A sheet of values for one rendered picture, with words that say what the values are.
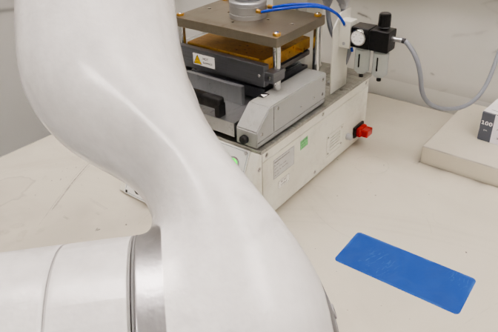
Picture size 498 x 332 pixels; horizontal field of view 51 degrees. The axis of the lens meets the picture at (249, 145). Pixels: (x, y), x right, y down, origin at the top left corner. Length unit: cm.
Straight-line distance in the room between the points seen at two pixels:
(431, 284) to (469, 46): 74
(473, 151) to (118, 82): 112
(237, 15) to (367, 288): 59
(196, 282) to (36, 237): 94
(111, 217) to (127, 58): 89
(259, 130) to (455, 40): 74
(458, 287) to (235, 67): 58
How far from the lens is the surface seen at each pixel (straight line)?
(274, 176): 105
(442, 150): 130
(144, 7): 32
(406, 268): 102
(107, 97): 28
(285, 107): 103
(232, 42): 114
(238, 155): 101
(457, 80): 158
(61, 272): 25
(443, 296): 99
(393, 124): 149
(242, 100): 106
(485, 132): 137
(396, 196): 120
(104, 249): 26
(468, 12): 152
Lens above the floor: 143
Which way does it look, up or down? 30 degrees down
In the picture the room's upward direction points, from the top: 2 degrees counter-clockwise
